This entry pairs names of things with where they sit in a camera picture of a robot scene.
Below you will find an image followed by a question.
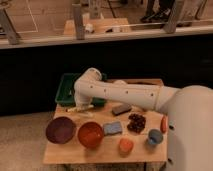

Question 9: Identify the white object on background table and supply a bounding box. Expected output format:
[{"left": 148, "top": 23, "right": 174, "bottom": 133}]
[{"left": 85, "top": 23, "right": 94, "bottom": 34}]

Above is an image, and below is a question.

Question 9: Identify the middle grey metal post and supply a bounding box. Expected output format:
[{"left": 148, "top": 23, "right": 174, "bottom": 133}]
[{"left": 72, "top": 4, "right": 85, "bottom": 40}]

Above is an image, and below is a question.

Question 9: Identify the dark grey rectangular block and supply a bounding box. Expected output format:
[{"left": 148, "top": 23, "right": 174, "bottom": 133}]
[{"left": 112, "top": 104, "right": 132, "bottom": 116}]

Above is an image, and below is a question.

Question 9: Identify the purple bowl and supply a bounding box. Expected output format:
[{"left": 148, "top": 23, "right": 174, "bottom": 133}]
[{"left": 45, "top": 117, "right": 76, "bottom": 144}]

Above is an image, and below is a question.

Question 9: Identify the orange cup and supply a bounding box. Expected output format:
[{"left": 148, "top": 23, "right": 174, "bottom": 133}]
[{"left": 119, "top": 138, "right": 134, "bottom": 154}]

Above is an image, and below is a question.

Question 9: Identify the yellow banana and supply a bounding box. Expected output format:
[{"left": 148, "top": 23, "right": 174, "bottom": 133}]
[{"left": 67, "top": 105, "right": 93, "bottom": 117}]

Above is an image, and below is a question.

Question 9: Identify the right grey metal post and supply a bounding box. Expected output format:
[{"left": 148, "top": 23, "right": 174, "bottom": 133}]
[{"left": 163, "top": 0, "right": 184, "bottom": 34}]

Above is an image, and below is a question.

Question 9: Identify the blue sponge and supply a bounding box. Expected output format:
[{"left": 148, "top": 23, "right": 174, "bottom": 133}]
[{"left": 103, "top": 122, "right": 122, "bottom": 135}]

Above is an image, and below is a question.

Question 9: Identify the grey metal post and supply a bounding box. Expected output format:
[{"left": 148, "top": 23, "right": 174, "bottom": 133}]
[
  {"left": 163, "top": 0, "right": 184, "bottom": 34},
  {"left": 0, "top": 9, "right": 19, "bottom": 45},
  {"left": 72, "top": 4, "right": 85, "bottom": 40}
]

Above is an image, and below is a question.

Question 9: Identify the left grey metal post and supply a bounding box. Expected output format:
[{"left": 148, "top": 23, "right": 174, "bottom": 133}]
[{"left": 0, "top": 9, "right": 19, "bottom": 45}]

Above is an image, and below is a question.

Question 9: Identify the orange carrot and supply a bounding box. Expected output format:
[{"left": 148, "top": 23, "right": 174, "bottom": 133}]
[{"left": 160, "top": 115, "right": 167, "bottom": 133}]

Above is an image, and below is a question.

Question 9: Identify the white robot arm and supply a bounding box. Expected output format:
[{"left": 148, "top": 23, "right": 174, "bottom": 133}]
[{"left": 74, "top": 68, "right": 213, "bottom": 171}]

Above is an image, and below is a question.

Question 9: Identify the light blue cup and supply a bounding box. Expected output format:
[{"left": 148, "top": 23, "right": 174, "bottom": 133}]
[{"left": 147, "top": 129, "right": 163, "bottom": 146}]

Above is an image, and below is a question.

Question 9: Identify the background wooden table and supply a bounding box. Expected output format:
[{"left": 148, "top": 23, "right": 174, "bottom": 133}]
[{"left": 63, "top": 18, "right": 131, "bottom": 36}]

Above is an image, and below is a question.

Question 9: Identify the green plastic tray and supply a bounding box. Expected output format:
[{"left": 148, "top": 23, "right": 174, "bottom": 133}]
[{"left": 55, "top": 73, "right": 107, "bottom": 107}]

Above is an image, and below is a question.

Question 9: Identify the orange bowl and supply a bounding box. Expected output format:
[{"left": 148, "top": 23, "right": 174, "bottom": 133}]
[{"left": 78, "top": 122, "right": 104, "bottom": 149}]

